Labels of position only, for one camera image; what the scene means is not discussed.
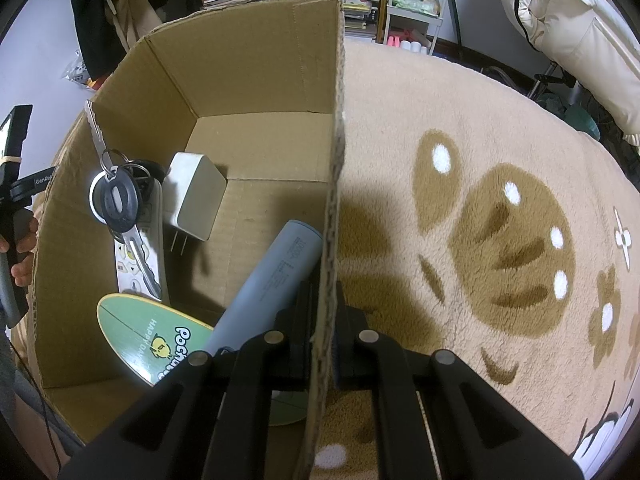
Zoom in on cream puffer coat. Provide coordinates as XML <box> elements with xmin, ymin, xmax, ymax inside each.
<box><xmin>495</xmin><ymin>0</ymin><xmax>640</xmax><ymax>146</ymax></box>

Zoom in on white trolley cart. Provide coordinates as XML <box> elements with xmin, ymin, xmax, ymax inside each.
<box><xmin>382</xmin><ymin>0</ymin><xmax>456</xmax><ymax>58</ymax></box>

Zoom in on black metal stand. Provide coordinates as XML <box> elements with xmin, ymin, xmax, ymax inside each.
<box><xmin>480</xmin><ymin>60</ymin><xmax>586</xmax><ymax>106</ymax></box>

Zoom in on dark wall cable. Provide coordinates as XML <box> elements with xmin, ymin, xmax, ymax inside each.
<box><xmin>449</xmin><ymin>0</ymin><xmax>464</xmax><ymax>43</ymax></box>

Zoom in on beige printed blanket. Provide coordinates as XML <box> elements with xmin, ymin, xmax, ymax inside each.
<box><xmin>10</xmin><ymin>40</ymin><xmax>640</xmax><ymax>480</ymax></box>

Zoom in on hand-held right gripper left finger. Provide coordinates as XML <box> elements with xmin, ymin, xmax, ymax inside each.
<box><xmin>57</xmin><ymin>280</ymin><xmax>318</xmax><ymax>480</ymax></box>

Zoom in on beige canvas cloth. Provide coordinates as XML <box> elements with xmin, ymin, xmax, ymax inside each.
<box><xmin>102</xmin><ymin>0</ymin><xmax>173</xmax><ymax>53</ymax></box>

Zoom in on white wall charger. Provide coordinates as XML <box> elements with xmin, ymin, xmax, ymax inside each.
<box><xmin>163</xmin><ymin>151</ymin><xmax>228</xmax><ymax>255</ymax></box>

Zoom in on brown cardboard box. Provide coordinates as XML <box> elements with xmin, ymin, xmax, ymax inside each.
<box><xmin>27</xmin><ymin>0</ymin><xmax>347</xmax><ymax>480</ymax></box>

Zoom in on wooden shelf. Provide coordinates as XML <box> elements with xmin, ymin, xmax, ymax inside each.
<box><xmin>187</xmin><ymin>0</ymin><xmax>394</xmax><ymax>44</ymax></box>

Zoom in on pile of papers and booklets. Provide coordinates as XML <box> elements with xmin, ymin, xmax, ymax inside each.
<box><xmin>250</xmin><ymin>0</ymin><xmax>381</xmax><ymax>41</ymax></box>

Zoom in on thin black cable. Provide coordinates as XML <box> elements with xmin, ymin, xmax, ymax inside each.
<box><xmin>10</xmin><ymin>330</ymin><xmax>63</xmax><ymax>468</ymax></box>

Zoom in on black garment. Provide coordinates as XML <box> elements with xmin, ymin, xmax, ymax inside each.
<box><xmin>69</xmin><ymin>0</ymin><xmax>126</xmax><ymax>68</ymax></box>

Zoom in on teal basin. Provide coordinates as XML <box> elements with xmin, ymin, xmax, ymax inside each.
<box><xmin>542</xmin><ymin>92</ymin><xmax>601</xmax><ymax>141</ymax></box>

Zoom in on key bunch with black fob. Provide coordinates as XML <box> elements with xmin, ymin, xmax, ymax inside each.
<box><xmin>84</xmin><ymin>100</ymin><xmax>166</xmax><ymax>301</ymax></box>

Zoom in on green round hand fan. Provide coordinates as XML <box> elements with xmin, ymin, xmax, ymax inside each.
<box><xmin>96</xmin><ymin>292</ymin><xmax>308</xmax><ymax>427</ymax></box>

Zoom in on printed plastic bag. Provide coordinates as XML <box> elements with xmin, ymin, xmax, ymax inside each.
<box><xmin>62</xmin><ymin>50</ymin><xmax>98</xmax><ymax>86</ymax></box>

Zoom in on white power strip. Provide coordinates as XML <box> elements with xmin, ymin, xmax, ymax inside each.
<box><xmin>112</xmin><ymin>177</ymin><xmax>166</xmax><ymax>306</ymax></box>

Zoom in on grey-blue cylindrical power bank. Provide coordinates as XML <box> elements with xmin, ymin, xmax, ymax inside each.
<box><xmin>204</xmin><ymin>218</ymin><xmax>323</xmax><ymax>356</ymax></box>

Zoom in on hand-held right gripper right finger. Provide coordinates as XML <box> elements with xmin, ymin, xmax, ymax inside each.
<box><xmin>331</xmin><ymin>280</ymin><xmax>584</xmax><ymax>480</ymax></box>

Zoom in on pink and white rolls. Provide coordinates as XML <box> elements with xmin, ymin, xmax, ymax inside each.
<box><xmin>387</xmin><ymin>32</ymin><xmax>431</xmax><ymax>56</ymax></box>

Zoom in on person's left hand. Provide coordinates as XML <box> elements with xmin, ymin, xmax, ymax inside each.
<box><xmin>11</xmin><ymin>217</ymin><xmax>40</xmax><ymax>287</ymax></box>

